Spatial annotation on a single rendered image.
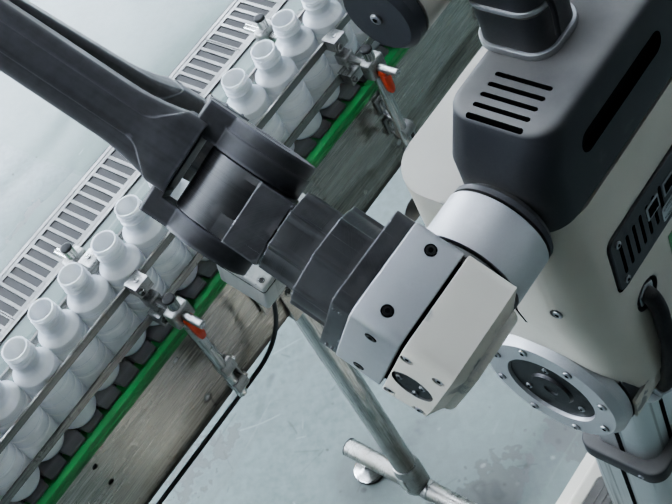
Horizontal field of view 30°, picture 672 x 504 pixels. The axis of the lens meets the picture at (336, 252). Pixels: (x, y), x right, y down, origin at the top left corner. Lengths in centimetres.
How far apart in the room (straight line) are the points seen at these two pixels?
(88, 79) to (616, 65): 40
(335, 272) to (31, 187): 278
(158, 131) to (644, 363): 52
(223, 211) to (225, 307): 83
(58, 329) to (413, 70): 69
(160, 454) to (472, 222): 96
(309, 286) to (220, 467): 193
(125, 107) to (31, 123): 287
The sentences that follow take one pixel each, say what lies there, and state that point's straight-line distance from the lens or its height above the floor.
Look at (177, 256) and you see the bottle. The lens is 171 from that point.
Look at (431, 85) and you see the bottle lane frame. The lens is 200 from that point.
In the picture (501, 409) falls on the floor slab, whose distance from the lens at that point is 266.
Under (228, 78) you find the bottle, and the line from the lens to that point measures 175.
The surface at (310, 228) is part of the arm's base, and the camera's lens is 91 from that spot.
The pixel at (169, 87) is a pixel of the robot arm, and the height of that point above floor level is 150.
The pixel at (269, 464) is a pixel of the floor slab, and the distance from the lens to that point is 277.
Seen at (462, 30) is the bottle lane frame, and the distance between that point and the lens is 203.
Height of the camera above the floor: 227
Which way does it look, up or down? 49 degrees down
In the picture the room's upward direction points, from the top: 30 degrees counter-clockwise
